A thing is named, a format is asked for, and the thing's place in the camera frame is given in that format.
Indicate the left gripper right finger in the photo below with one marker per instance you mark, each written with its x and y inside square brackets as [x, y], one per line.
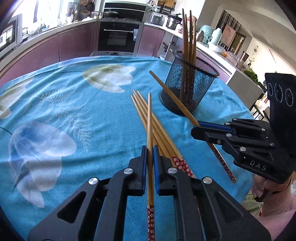
[170, 181]

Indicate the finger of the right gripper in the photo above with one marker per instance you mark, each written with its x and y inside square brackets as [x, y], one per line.
[225, 128]
[211, 135]

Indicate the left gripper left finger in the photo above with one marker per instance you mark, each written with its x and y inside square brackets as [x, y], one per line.
[113, 194]

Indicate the pink sleeve forearm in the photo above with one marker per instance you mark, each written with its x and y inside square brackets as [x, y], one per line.
[278, 215]

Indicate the purple kitchen cabinets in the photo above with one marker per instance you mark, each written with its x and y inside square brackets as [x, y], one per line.
[74, 40]

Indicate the kitchen window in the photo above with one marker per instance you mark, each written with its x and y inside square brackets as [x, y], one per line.
[47, 14]

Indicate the right hand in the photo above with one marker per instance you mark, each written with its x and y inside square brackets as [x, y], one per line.
[262, 188]

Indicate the black mesh utensil holder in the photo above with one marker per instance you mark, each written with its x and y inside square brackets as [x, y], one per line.
[190, 82]

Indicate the blue floral tablecloth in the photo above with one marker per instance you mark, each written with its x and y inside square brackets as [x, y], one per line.
[73, 120]

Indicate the mint green kettle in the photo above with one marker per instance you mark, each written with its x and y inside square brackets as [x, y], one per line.
[207, 33]

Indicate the built-in black oven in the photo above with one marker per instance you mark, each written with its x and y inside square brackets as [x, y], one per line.
[119, 37]

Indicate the black range hood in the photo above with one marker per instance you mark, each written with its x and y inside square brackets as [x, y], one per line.
[128, 10]

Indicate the silver microwave oven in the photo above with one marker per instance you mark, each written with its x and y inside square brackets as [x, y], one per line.
[12, 35]

